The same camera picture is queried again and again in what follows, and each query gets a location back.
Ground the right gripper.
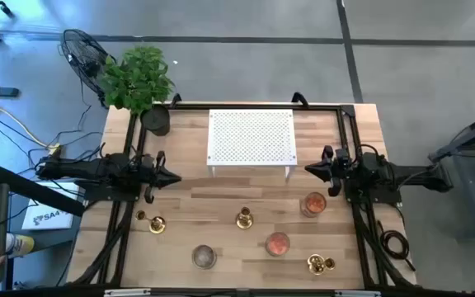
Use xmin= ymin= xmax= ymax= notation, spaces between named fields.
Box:
xmin=304 ymin=144 xmax=350 ymax=197

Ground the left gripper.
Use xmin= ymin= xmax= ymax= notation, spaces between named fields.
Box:
xmin=138 ymin=150 xmax=182 ymax=204

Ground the orange candle tin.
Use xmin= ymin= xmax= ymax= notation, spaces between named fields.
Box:
xmin=299 ymin=191 xmax=328 ymax=219
xmin=265 ymin=231 xmax=291 ymax=257

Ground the brass candlestick holder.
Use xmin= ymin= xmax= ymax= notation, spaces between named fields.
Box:
xmin=306 ymin=253 xmax=337 ymax=276
xmin=235 ymin=205 xmax=254 ymax=230
xmin=134 ymin=210 xmax=167 ymax=235

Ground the silver candle tin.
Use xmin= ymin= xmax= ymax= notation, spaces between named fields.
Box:
xmin=191 ymin=244 xmax=218 ymax=271

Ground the white perforated metal shelf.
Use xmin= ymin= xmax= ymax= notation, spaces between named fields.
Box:
xmin=206 ymin=108 xmax=299 ymax=179

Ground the green potted plant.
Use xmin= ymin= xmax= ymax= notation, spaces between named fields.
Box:
xmin=96 ymin=44 xmax=176 ymax=137

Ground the white printed box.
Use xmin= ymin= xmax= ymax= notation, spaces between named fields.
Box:
xmin=21 ymin=181 xmax=81 ymax=231

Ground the black desk bar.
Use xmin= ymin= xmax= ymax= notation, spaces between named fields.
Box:
xmin=0 ymin=163 xmax=87 ymax=218

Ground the black floor fan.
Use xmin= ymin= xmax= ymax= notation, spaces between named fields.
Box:
xmin=59 ymin=28 xmax=117 ymax=109

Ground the grey metal cart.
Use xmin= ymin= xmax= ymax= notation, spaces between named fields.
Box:
xmin=428 ymin=105 xmax=475 ymax=240

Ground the yellow spray can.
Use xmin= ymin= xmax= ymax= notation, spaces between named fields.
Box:
xmin=5 ymin=233 xmax=35 ymax=259

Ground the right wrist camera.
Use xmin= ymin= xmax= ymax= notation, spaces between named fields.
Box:
xmin=335 ymin=148 xmax=350 ymax=167

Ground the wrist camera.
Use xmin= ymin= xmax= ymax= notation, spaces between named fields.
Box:
xmin=137 ymin=153 xmax=153 ymax=171
xmin=335 ymin=148 xmax=350 ymax=167

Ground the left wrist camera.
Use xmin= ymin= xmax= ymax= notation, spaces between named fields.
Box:
xmin=137 ymin=153 xmax=153 ymax=171

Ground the black aluminium table frame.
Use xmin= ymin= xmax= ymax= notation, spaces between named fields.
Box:
xmin=68 ymin=102 xmax=418 ymax=290

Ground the black cable bundle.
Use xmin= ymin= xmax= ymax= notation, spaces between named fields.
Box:
xmin=350 ymin=204 xmax=414 ymax=288
xmin=70 ymin=200 xmax=135 ymax=286

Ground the coiled black cable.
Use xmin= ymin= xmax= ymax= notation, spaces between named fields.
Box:
xmin=379 ymin=220 xmax=416 ymax=272

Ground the yellow extension cord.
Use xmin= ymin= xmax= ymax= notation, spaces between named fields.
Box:
xmin=0 ymin=106 xmax=63 ymax=158

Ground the silver metal bracket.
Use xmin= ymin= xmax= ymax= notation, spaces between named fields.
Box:
xmin=103 ymin=288 xmax=152 ymax=297
xmin=334 ymin=290 xmax=382 ymax=297

